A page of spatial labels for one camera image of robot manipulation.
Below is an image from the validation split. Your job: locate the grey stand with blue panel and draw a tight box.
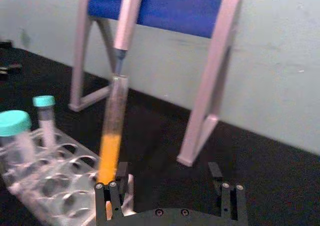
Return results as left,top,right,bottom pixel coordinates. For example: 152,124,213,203
68,0,246,167

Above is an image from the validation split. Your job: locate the black table cloth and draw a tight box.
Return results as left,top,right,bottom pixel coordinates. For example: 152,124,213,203
0,46,320,226

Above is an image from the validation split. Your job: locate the clear tube with teal cap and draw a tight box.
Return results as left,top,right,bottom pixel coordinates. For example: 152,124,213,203
32,95,58,149
0,110,36,167

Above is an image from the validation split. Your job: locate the grey pipette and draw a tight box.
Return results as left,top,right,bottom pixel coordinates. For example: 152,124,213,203
112,0,145,77

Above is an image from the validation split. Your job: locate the clear tube with orange liquid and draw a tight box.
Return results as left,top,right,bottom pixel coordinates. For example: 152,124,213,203
95,74,130,220

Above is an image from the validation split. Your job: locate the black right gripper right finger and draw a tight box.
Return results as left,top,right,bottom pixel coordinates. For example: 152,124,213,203
208,161,249,222

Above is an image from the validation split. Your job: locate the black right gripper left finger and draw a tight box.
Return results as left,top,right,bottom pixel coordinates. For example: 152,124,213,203
94,161,130,223

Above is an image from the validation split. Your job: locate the clear plastic tube rack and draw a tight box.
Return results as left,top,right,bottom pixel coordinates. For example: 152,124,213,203
1,127,137,226

